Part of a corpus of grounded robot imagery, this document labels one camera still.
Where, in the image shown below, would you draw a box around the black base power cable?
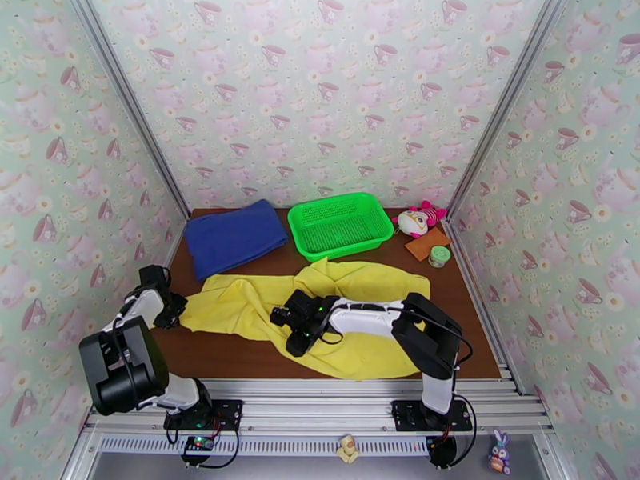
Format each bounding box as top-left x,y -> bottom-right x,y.
447,401 -> 479,468
194,428 -> 240,470

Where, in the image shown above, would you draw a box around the green plastic basket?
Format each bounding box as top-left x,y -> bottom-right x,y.
287,191 -> 394,265

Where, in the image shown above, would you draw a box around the aluminium table side rail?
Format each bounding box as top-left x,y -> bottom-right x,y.
442,215 -> 569,480

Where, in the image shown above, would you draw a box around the yellow trousers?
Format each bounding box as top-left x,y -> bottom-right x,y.
178,257 -> 432,382

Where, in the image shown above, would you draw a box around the cream toy figurine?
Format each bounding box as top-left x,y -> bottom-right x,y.
335,434 -> 360,465

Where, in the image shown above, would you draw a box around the black round mount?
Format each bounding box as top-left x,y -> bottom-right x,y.
427,435 -> 458,469

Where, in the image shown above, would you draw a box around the aluminium frame rail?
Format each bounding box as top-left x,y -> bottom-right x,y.
82,377 -> 556,436

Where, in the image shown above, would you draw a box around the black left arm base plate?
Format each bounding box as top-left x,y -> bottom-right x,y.
163,399 -> 245,430

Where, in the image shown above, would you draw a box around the aluminium corner post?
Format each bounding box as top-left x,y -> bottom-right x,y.
67,0 -> 192,220
445,0 -> 574,220

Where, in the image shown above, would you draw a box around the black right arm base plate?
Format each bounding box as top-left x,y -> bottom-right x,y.
391,399 -> 474,433

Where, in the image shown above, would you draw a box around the orange square cloth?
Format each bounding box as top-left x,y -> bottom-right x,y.
403,226 -> 452,263

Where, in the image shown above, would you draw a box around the pink and white plush toy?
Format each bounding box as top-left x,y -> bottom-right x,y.
391,199 -> 449,240

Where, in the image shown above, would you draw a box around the small black circuit board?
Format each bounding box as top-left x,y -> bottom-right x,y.
182,433 -> 217,457

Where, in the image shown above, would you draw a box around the purple bunny figurine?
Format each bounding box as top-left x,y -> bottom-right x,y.
488,428 -> 512,476

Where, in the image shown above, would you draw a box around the folded blue trousers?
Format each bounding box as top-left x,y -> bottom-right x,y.
183,198 -> 290,283

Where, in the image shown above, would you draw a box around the slotted grey cable tray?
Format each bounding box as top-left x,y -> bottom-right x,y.
97,435 -> 432,457

